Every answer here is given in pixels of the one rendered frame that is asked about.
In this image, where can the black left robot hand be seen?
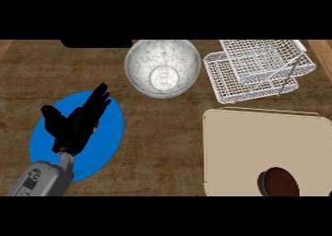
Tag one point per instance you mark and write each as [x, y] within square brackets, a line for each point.
[75, 126]

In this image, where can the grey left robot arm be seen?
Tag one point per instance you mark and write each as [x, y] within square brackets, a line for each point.
[42, 179]

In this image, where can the brown chocolate cupcake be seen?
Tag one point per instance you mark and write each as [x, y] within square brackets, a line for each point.
[279, 182]

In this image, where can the beige tray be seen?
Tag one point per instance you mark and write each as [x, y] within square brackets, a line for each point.
[264, 141]

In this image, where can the blue round plate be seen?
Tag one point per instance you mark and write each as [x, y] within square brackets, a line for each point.
[101, 135]

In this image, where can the white marble bowl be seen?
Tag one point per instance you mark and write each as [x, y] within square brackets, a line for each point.
[162, 67]

